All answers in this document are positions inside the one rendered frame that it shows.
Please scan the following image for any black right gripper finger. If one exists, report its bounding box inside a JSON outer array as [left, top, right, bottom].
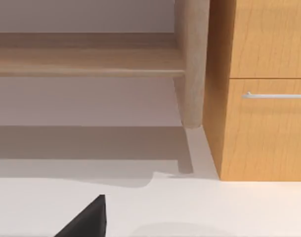
[[53, 194, 108, 237]]

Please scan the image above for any wooden cupboard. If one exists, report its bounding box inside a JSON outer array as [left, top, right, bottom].
[[202, 0, 301, 182]]

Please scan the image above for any wooden drawer front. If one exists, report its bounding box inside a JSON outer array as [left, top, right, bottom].
[[220, 78, 301, 182], [228, 0, 301, 79]]

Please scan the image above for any long metal handle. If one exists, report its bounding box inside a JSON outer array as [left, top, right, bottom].
[[241, 91, 301, 100]]

